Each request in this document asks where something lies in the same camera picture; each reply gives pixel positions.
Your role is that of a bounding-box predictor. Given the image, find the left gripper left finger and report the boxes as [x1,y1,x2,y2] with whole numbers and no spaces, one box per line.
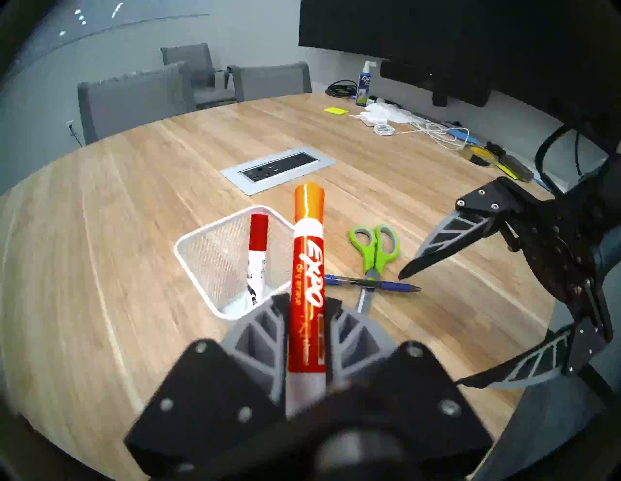
[124,293,292,478]

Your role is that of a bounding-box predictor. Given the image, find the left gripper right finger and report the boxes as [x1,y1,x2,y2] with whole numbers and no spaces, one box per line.
[325,297,495,478]

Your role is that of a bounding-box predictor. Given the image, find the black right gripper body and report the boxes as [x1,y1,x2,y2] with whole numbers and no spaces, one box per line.
[505,165,621,340]

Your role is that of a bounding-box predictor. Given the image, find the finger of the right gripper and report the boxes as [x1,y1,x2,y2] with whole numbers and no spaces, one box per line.
[456,318,612,391]
[398,177,525,281]

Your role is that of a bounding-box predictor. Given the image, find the orange cap white marker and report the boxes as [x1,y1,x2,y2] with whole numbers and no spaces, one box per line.
[286,182,326,417]

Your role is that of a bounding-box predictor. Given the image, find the red cap dotted marker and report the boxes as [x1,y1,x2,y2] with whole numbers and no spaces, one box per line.
[246,213,270,306]

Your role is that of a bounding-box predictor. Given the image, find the blue ballpoint pen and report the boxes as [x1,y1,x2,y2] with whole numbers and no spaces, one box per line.
[324,274,422,294]

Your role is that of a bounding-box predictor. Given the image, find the white mesh pen holder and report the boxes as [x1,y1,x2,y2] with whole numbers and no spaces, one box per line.
[174,205,296,321]

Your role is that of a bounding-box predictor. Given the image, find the yellow tape measure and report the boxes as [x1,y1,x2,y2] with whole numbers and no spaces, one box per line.
[495,155,534,182]

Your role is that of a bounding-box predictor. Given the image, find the blue flat object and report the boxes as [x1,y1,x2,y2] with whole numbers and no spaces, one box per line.
[446,127,483,146]

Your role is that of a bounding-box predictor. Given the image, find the black video sound bar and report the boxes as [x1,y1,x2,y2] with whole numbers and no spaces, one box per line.
[379,59,491,107]

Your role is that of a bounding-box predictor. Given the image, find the whiteboard cleaner spray bottle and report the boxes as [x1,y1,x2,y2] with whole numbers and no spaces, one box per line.
[356,61,376,107]

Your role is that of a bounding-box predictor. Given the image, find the grey table power outlet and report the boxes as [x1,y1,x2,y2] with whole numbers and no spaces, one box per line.
[221,145,336,197]

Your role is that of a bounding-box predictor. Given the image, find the low grey mesh chair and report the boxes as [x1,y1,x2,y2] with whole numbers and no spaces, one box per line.
[228,61,312,103]

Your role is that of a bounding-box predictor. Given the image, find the wide grey mesh chair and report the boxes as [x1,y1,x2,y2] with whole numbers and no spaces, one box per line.
[77,62,197,146]

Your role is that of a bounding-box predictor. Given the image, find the grey armrest office chair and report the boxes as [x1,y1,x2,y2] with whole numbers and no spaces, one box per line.
[160,43,238,110]

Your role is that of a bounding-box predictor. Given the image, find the black right gripper cable loop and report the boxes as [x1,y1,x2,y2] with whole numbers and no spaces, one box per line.
[535,124,583,194]

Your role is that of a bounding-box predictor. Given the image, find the green handled scissors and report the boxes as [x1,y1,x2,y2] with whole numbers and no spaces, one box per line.
[349,224,401,316]

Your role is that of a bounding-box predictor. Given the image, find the white coiled cable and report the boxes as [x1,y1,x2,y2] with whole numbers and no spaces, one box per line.
[374,119,471,151]

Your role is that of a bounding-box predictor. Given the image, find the black coiled cable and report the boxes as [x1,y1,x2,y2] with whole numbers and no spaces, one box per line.
[325,80,360,98]

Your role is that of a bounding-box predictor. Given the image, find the large black wall screen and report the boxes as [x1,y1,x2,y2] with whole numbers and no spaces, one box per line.
[298,0,621,141]

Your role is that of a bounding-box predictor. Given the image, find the glass wall board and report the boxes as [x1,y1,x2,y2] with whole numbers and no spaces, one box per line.
[0,0,212,73]

